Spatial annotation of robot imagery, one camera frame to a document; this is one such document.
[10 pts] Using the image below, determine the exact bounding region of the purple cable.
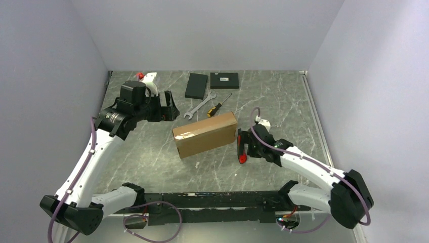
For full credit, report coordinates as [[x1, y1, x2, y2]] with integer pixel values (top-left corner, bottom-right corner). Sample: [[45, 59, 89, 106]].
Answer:
[[47, 116, 98, 243], [249, 106, 372, 226]]

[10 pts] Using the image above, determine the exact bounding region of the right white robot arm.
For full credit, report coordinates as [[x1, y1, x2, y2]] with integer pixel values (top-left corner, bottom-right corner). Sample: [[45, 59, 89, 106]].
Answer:
[[237, 123, 374, 229]]

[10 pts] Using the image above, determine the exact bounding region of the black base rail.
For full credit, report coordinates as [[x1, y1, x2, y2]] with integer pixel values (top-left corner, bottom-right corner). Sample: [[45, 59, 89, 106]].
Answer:
[[117, 191, 309, 226]]

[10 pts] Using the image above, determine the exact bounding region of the red black utility knife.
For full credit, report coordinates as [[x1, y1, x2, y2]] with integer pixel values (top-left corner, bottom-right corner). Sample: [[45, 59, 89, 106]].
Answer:
[[237, 129, 248, 164]]

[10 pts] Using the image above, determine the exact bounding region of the black box with label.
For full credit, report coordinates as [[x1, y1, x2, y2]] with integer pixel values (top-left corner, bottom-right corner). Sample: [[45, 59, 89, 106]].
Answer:
[[210, 72, 239, 89]]

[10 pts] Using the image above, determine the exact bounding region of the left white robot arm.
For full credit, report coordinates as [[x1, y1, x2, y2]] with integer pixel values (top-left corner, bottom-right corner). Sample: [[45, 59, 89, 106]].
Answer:
[[40, 80, 180, 242]]

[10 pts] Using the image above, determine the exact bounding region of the brown cardboard express box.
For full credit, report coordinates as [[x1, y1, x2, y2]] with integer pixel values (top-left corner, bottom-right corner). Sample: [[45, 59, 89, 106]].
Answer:
[[172, 112, 238, 159]]

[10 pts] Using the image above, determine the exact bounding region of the silver open-end wrench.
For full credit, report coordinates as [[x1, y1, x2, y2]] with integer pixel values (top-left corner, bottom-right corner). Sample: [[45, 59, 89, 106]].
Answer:
[[184, 91, 217, 120]]

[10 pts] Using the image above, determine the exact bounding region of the yellow black screwdriver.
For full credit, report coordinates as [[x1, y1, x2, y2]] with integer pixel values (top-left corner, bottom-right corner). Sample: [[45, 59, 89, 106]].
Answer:
[[207, 93, 232, 117]]

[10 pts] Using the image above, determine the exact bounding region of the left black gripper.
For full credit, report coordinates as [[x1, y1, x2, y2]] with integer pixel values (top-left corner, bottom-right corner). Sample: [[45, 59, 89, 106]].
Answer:
[[134, 90, 180, 122]]

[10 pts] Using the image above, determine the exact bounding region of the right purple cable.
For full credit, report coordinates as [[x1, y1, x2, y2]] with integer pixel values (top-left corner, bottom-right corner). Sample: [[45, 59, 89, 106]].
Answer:
[[249, 106, 372, 226]]

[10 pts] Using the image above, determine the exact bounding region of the black foam block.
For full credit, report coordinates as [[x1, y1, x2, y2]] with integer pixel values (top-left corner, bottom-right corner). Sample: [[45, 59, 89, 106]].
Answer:
[[185, 73, 208, 100]]

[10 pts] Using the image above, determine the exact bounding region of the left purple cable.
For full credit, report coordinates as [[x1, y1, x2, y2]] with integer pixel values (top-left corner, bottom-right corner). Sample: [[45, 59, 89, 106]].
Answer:
[[47, 116, 98, 243]]

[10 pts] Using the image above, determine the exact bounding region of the aluminium frame rail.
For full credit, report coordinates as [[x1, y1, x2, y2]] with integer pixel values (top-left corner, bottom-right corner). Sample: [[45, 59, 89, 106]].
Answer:
[[299, 70, 334, 167]]

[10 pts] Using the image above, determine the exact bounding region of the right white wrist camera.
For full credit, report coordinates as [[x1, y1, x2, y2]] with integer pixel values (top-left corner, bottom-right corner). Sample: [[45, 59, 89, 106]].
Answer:
[[254, 115, 271, 132]]

